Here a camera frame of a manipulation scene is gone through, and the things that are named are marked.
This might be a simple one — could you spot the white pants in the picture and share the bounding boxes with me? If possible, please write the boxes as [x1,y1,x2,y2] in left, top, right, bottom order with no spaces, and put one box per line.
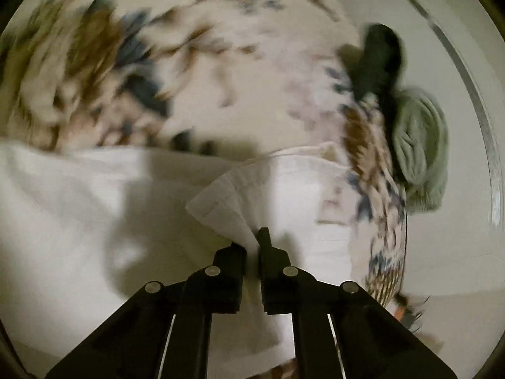
[1,141,352,378]

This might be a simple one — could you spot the floral fleece blanket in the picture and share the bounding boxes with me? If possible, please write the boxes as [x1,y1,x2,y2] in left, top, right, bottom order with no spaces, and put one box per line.
[1,0,405,305]

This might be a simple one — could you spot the rolled light green towel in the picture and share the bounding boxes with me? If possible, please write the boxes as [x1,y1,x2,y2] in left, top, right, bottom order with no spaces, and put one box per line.
[392,88,449,214]

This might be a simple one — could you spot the dark folded garment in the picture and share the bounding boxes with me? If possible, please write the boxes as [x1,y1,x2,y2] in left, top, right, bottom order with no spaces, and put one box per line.
[337,23,403,146]

